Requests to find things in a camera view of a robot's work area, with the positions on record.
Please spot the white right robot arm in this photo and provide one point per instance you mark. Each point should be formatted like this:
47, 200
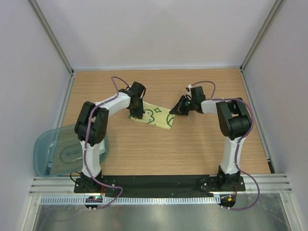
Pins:
235, 120

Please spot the green frog pattern towel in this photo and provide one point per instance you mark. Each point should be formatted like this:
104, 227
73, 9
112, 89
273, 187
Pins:
156, 116

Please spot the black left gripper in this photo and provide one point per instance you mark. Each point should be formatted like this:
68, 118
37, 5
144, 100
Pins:
138, 114

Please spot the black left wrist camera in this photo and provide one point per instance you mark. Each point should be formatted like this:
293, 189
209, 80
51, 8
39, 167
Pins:
137, 89

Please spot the white slotted cable duct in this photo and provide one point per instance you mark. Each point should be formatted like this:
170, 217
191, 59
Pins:
96, 200

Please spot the clear blue plastic bin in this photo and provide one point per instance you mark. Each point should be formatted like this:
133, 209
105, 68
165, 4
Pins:
58, 152

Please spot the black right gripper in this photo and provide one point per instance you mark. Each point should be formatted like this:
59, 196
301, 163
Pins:
179, 109

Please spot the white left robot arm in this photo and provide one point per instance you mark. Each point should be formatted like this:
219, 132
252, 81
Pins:
91, 129

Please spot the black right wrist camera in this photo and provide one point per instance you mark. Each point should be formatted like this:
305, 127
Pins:
197, 95

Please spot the light mint green towel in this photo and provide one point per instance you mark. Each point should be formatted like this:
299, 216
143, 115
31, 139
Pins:
102, 147

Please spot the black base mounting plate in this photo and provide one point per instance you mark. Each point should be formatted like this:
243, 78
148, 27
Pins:
167, 186

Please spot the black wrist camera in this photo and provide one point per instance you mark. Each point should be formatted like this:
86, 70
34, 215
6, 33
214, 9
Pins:
137, 89
197, 95

